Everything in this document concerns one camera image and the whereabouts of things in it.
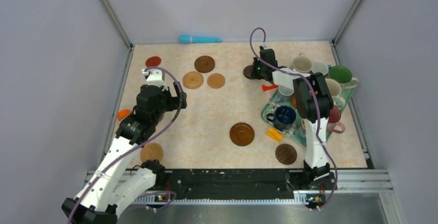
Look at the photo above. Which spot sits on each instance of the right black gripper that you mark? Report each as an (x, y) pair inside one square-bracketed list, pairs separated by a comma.
[(255, 62)]

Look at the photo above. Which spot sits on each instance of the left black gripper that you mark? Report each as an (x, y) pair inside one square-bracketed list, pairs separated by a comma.
[(174, 100)]

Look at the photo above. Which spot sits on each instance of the dark walnut coaster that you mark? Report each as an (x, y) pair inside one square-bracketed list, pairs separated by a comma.
[(247, 72)]

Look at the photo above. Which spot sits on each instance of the red round coaster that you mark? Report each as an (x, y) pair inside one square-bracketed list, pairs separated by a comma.
[(153, 61)]

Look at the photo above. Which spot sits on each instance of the light wood coaster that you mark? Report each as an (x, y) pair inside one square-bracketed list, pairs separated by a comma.
[(216, 80)]

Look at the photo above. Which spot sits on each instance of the woven rattan coaster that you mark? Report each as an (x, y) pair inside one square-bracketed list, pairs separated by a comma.
[(192, 80)]

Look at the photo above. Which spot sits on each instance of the dark brown grooved coaster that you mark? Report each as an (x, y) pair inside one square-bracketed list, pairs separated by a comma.
[(204, 64)]

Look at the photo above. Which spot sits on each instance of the large brown wooden saucer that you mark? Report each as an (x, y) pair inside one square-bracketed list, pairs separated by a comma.
[(241, 134)]

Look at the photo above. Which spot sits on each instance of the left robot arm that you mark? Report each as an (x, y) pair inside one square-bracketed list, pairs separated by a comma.
[(103, 200)]

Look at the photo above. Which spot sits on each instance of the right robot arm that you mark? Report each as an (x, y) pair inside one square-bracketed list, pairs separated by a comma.
[(314, 104)]

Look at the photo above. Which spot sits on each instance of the small grey cup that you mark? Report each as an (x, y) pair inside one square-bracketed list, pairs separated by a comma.
[(284, 94)]

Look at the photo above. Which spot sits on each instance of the cork coaster near base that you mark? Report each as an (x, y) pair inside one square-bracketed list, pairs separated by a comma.
[(151, 151)]

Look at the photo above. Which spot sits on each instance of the dark woven coaster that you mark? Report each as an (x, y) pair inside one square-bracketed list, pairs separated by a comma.
[(286, 154)]

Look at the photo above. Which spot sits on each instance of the orange toy block piece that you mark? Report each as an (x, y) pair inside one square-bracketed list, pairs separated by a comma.
[(123, 114)]

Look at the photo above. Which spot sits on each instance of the cream seashell mug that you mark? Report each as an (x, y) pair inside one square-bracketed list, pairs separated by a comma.
[(302, 64)]

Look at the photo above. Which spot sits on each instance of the dark blue mug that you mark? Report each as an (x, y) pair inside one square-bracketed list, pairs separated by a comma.
[(282, 118)]

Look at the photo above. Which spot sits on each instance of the white blue mug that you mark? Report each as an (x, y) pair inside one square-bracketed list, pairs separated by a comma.
[(320, 67)]

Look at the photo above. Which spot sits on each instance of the yellow toy block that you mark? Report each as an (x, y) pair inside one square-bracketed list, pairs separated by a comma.
[(274, 134)]

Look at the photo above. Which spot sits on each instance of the green patterned tray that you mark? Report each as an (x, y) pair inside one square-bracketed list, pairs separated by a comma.
[(297, 130)]

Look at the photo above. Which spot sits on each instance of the blue marker pen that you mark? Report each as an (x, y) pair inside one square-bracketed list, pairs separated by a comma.
[(188, 39)]

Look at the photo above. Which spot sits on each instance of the cream large mug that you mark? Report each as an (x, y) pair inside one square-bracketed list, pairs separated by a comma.
[(335, 91)]

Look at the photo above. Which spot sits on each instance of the green mug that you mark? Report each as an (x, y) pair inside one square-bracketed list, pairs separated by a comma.
[(343, 76)]

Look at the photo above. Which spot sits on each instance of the maroon pink mug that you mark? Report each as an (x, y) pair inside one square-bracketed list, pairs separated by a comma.
[(335, 120)]

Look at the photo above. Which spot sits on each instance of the orange toy handle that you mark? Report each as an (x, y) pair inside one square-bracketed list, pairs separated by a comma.
[(265, 88)]

